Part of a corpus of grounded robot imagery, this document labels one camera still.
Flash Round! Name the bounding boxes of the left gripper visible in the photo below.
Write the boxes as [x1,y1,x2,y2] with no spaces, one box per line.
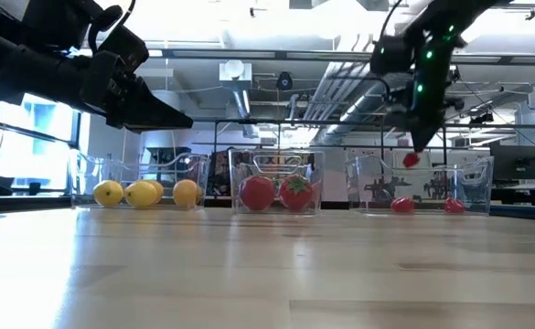
[80,48,194,134]

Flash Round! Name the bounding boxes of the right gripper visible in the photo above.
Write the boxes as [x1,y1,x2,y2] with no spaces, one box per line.
[385,34,468,154]

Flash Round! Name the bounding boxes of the orange-yellow lemon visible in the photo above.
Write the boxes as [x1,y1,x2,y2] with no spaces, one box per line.
[172,178,204,209]
[145,179,166,206]

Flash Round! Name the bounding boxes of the bright yellow lemon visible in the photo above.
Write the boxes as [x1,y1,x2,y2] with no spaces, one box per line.
[92,179,125,208]
[123,180,158,209]

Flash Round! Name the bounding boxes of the red tomato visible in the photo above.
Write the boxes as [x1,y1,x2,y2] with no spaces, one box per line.
[239,175,277,213]
[278,174,316,213]

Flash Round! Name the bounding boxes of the clear plastic bin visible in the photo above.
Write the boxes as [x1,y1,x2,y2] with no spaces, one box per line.
[343,154,496,217]
[229,148,326,216]
[69,148,211,211]

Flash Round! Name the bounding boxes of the white ceiling unit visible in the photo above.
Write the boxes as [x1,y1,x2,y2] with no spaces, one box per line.
[219,58,253,90]

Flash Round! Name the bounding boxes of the black background monitor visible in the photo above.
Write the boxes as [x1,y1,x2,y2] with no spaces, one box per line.
[489,144,535,182]

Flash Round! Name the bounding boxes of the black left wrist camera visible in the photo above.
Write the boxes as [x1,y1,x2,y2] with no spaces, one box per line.
[88,25,150,77]

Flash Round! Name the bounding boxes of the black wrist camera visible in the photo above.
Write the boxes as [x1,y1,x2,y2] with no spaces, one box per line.
[369,35,418,77]
[88,25,150,77]

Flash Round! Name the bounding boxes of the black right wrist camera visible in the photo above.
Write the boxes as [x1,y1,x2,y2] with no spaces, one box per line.
[369,35,418,77]

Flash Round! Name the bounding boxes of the silver ventilation duct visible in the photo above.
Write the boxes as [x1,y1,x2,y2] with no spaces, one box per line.
[303,58,390,145]

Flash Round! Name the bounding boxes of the black overhead rack frame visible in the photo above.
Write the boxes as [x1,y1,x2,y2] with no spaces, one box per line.
[212,117,535,168]

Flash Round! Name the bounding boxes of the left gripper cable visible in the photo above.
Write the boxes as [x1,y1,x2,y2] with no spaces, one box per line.
[86,0,138,51]

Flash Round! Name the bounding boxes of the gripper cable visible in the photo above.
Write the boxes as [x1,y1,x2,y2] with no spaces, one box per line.
[379,0,408,45]
[86,0,138,51]

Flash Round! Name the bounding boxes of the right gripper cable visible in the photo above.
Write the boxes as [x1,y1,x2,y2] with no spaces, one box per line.
[379,0,408,45]

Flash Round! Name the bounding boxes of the black overhead camera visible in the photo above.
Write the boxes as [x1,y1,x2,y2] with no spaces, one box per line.
[275,70,294,91]

